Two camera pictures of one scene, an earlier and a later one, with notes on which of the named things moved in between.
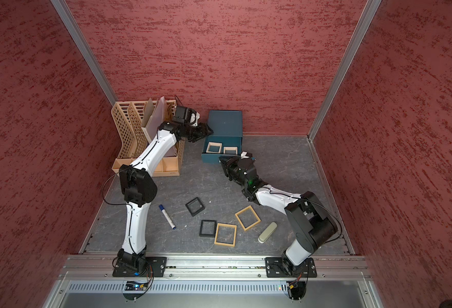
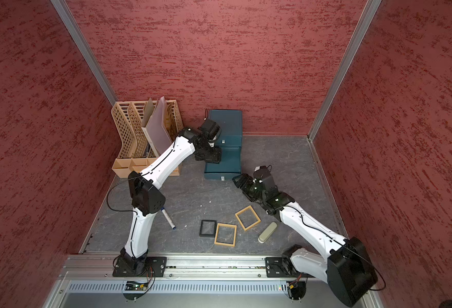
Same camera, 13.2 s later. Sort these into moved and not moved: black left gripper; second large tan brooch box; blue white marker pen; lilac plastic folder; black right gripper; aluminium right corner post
Moved: black left gripper; black right gripper
Not moved: lilac plastic folder; second large tan brooch box; aluminium right corner post; blue white marker pen
